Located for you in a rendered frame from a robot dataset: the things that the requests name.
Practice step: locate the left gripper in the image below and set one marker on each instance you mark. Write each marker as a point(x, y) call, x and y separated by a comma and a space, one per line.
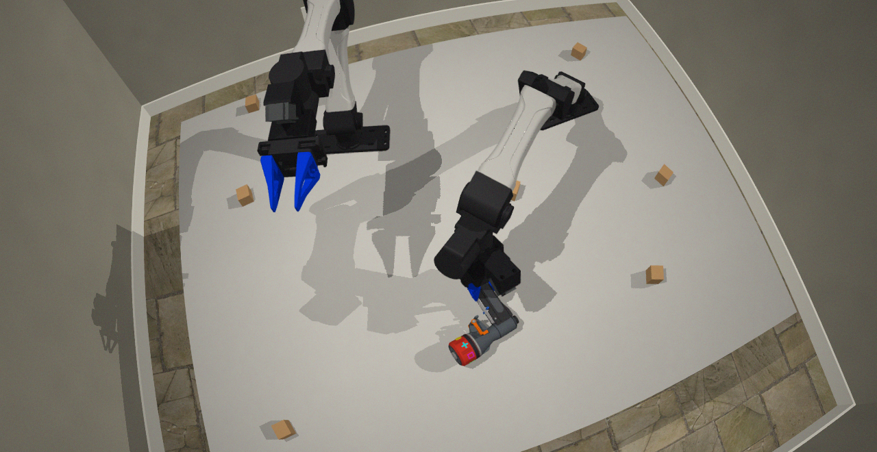
point(472, 285)

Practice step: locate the tan cube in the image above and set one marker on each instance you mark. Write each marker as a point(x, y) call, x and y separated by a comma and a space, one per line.
point(515, 191)
point(578, 51)
point(663, 175)
point(283, 429)
point(252, 103)
point(244, 195)
point(654, 274)

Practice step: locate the red and black hose nozzle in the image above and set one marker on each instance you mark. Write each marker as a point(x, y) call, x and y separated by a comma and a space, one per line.
point(471, 346)

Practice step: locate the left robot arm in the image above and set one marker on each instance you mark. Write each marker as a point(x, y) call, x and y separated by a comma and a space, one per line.
point(484, 203)

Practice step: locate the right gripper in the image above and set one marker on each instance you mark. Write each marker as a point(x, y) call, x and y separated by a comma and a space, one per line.
point(298, 157)

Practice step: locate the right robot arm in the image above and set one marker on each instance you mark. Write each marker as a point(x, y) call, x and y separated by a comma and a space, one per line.
point(294, 89)

